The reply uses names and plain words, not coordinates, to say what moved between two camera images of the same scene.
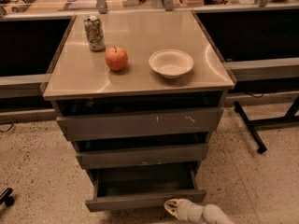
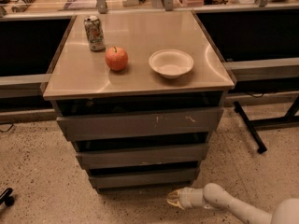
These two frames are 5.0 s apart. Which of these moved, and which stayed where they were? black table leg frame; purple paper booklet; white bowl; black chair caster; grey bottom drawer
Moved: grey bottom drawer
Stayed: black table leg frame; white bowl; black chair caster; purple paper booklet
